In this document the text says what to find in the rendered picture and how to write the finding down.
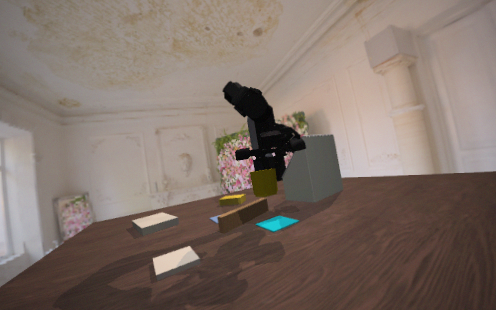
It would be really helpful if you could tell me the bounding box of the orange flat bar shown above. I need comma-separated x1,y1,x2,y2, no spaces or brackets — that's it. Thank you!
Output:
218,198,269,234

